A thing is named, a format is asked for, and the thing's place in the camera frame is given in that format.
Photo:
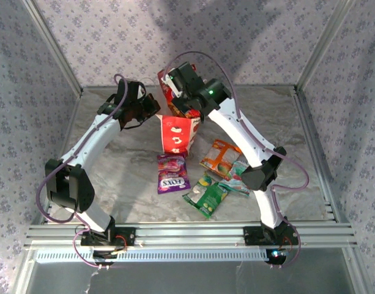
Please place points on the red and white paper bag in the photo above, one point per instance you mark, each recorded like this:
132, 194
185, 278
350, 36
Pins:
175, 137

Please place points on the orange candy bag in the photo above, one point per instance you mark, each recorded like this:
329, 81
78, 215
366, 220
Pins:
219, 156

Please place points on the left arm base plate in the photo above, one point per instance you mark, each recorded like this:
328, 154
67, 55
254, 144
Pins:
129, 235

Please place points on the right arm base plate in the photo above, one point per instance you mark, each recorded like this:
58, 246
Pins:
251, 235

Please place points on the black controller board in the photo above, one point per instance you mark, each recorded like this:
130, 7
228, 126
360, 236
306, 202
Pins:
103, 256
276, 255

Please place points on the teal mint cherry candy bag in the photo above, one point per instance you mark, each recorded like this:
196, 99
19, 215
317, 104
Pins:
234, 171

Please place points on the red snack bag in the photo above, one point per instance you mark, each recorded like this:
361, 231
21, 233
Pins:
166, 92

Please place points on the green candy bag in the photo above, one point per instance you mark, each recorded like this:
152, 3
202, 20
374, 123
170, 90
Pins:
208, 199

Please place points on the aluminium frame side rail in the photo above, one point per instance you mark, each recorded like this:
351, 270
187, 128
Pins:
71, 128
320, 156

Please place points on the aluminium mounting rail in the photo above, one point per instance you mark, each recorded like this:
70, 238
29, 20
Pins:
190, 235

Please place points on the purple candy bag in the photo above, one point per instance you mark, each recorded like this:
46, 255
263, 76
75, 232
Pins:
172, 174

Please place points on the aluminium frame post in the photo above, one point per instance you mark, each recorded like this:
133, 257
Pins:
324, 43
52, 46

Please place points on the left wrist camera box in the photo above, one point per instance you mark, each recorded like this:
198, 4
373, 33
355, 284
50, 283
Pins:
150, 105

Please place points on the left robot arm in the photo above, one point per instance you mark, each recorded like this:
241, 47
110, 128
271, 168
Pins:
92, 144

